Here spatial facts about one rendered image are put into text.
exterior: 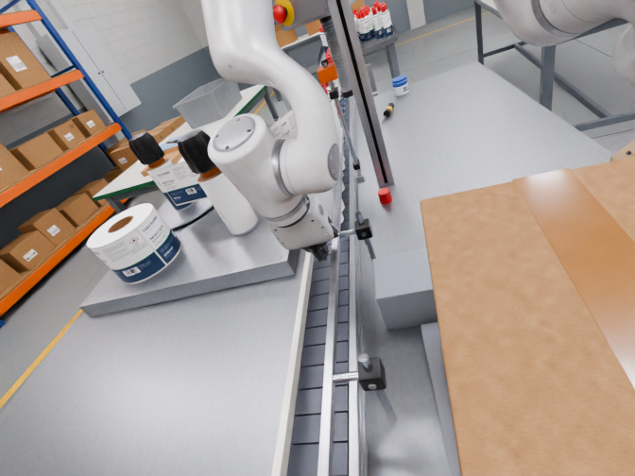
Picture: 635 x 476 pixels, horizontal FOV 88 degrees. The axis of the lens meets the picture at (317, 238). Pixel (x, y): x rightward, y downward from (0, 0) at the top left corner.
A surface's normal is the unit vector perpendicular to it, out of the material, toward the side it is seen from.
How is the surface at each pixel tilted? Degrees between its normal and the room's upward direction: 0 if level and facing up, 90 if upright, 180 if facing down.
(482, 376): 0
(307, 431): 0
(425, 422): 0
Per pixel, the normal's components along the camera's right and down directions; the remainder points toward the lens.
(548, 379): -0.34, -0.75
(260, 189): -0.01, 0.83
